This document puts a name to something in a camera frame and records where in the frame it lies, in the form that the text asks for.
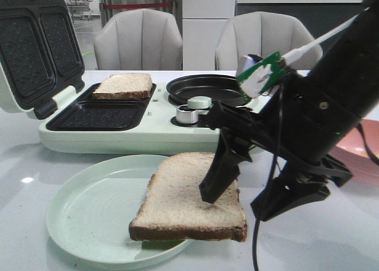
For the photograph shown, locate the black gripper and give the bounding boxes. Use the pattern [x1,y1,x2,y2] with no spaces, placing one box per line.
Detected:
[199,74,361,221]

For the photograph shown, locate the pink bowl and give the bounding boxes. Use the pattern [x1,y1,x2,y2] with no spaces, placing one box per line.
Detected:
[329,119,378,186]

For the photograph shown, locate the bread slice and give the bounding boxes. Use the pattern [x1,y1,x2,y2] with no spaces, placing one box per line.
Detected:
[92,73,153,100]
[129,152,248,242]

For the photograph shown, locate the mint green breakfast maker lid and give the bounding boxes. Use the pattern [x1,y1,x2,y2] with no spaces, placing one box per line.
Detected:
[1,0,85,120]

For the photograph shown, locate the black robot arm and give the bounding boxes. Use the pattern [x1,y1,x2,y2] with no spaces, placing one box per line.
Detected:
[200,0,378,221]

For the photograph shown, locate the mint green breakfast maker base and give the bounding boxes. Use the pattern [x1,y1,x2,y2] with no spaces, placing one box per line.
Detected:
[39,79,219,155]

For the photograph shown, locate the round black frying pan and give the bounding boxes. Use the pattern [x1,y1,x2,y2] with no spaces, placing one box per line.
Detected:
[166,74,247,106]

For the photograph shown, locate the left silver control knob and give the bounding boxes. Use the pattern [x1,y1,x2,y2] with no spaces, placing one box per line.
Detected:
[175,104,198,125]

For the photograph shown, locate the right grey upholstered chair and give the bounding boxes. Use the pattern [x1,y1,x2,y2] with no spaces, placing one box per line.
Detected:
[215,11,314,70]

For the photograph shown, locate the grey upholstered chair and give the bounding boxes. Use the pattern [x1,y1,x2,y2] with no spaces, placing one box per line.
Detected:
[94,9,183,70]
[215,11,314,70]

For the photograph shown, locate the white cabinet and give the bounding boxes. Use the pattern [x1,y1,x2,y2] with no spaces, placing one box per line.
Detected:
[182,0,235,70]

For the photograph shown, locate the left grey upholstered chair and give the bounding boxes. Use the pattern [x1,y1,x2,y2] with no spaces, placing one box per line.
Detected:
[94,9,183,70]

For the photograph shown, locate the mint green round plate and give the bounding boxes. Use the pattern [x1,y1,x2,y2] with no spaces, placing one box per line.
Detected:
[46,155,191,270]

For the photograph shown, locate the black hanging cable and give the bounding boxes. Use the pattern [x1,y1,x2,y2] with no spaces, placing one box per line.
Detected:
[251,84,287,271]

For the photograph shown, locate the green wrist camera board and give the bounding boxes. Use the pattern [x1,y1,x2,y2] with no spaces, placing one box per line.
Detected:
[236,51,290,99]

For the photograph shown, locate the white camera cable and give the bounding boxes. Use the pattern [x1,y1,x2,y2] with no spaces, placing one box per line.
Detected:
[281,6,371,65]

